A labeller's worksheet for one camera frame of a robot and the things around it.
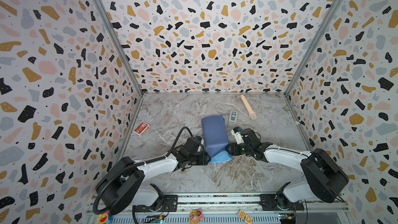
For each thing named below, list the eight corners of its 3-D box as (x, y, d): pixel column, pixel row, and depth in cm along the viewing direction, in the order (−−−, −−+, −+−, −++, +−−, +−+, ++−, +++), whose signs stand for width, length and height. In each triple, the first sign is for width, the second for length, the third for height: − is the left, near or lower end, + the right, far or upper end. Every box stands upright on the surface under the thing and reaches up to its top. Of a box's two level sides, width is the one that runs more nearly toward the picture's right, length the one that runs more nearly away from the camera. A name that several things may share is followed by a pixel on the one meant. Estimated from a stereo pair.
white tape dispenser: (227, 125, 105) (228, 122, 101) (229, 113, 112) (230, 109, 108) (235, 127, 104) (236, 123, 100) (237, 114, 111) (238, 110, 107)
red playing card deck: (134, 132, 101) (133, 130, 99) (144, 123, 106) (142, 121, 104) (140, 136, 100) (139, 134, 98) (150, 126, 104) (148, 124, 102)
